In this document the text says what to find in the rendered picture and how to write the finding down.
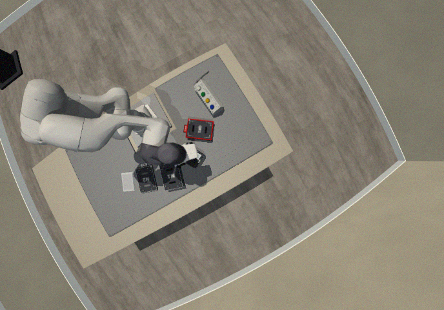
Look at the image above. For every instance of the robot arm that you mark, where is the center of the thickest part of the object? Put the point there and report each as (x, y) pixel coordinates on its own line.
(44, 100)

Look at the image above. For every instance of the white operator button panel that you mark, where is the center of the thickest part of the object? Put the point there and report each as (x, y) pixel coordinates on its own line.
(208, 97)

